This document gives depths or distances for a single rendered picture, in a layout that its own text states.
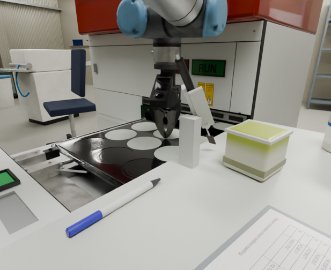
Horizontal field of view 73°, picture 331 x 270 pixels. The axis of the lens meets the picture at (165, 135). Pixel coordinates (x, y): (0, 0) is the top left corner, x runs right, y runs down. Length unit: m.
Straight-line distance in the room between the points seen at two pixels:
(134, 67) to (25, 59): 3.23
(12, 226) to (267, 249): 0.28
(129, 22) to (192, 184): 0.35
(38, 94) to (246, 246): 3.92
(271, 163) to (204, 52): 0.46
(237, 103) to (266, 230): 0.47
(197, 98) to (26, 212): 0.27
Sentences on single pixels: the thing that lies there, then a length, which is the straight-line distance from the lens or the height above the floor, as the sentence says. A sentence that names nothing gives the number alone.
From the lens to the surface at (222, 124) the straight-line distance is 0.71.
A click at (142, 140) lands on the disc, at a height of 0.90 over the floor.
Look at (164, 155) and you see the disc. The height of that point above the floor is 0.90.
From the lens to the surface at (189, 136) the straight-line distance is 0.35.
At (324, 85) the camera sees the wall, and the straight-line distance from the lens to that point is 6.31.
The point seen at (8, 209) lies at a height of 0.96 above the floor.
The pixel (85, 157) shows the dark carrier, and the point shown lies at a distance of 0.59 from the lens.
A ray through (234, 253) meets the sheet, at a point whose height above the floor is 0.97.
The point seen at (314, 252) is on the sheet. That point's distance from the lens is 0.27.
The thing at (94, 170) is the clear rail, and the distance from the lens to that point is 0.52.
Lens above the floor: 1.14
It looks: 20 degrees down
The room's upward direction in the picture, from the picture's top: straight up
